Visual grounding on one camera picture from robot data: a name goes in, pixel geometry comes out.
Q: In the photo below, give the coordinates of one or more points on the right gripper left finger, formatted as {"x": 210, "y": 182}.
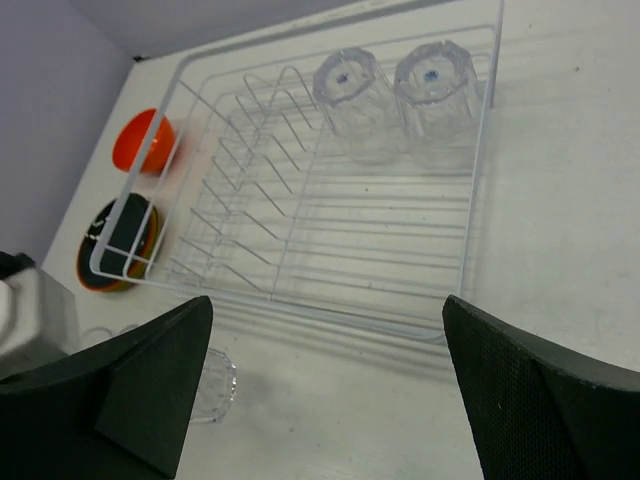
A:
{"x": 117, "y": 410}

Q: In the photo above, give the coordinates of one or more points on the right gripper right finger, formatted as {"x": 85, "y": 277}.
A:
{"x": 538, "y": 410}

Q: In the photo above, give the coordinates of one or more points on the clear glass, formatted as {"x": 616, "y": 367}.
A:
{"x": 439, "y": 100}
{"x": 359, "y": 106}
{"x": 101, "y": 334}
{"x": 216, "y": 390}

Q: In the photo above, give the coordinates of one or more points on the black plate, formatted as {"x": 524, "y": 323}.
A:
{"x": 135, "y": 204}

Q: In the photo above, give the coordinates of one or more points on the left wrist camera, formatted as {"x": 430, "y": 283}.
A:
{"x": 39, "y": 322}

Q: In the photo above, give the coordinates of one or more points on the white wire dish rack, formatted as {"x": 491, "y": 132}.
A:
{"x": 260, "y": 207}

